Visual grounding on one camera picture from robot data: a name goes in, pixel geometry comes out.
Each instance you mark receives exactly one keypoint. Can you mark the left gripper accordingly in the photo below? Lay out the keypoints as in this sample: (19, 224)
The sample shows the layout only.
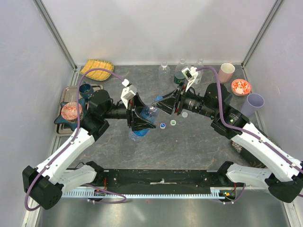
(134, 120)

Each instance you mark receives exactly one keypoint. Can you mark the orange patterned bowl right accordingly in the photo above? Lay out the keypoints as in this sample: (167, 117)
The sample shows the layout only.
(241, 87)

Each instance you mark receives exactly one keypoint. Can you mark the green label bottle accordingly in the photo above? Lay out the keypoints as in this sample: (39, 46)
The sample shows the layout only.
(178, 75)

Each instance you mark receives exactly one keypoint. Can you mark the slotted cable duct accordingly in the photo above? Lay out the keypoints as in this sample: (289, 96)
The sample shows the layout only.
(89, 193)

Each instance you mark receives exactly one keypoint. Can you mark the blue label bottle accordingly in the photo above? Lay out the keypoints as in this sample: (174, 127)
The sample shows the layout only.
(149, 114)

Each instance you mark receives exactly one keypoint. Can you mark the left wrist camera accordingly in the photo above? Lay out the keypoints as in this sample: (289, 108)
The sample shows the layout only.
(128, 92)

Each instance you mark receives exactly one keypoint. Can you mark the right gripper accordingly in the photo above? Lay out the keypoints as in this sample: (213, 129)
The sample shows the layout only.
(167, 105)

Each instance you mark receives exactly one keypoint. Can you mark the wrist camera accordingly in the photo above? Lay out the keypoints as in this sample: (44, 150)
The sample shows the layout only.
(128, 92)
(190, 74)

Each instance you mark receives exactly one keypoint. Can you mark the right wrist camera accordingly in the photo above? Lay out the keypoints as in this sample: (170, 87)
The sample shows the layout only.
(190, 74)

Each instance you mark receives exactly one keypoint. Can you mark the black base bar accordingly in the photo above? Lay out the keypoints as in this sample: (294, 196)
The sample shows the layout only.
(160, 182)

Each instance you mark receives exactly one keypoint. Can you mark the purple cup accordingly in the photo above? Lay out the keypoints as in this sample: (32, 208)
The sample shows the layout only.
(252, 103)

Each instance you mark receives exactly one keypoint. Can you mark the pink cup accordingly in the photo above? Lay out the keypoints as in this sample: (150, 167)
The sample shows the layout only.
(225, 72)

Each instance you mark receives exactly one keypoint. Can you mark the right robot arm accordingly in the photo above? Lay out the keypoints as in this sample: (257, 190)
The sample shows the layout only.
(282, 175)

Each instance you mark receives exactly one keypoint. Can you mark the clear bottle blue-white cap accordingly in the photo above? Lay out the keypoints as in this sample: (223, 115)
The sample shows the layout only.
(164, 72)

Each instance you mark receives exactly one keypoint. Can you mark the orange patterned bowl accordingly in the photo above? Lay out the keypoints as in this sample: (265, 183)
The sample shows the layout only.
(241, 87)
(70, 111)

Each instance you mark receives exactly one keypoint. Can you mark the red label clear bottle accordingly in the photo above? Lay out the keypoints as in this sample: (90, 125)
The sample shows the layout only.
(199, 64)

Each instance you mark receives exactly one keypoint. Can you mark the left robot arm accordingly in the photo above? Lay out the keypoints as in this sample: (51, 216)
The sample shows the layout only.
(47, 182)

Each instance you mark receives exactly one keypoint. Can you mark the metal tray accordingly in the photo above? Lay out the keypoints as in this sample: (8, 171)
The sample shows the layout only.
(69, 95)

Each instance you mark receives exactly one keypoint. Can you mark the blue white Pocari cap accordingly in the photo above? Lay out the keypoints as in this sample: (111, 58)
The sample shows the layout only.
(162, 125)

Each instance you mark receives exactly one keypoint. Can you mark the green white bottle cap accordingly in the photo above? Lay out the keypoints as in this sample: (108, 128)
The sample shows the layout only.
(173, 122)

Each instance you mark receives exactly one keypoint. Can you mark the dark blue teacup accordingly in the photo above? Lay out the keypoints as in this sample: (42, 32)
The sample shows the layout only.
(86, 90)

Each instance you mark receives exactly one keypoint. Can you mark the orange patterned bowl left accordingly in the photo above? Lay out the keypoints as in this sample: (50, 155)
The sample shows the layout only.
(70, 111)

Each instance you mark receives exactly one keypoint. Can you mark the blue bottle cap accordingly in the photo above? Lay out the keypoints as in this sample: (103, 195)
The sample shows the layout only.
(158, 98)

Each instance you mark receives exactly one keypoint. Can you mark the dark patterned pouch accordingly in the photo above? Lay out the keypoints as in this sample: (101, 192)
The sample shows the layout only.
(246, 155)

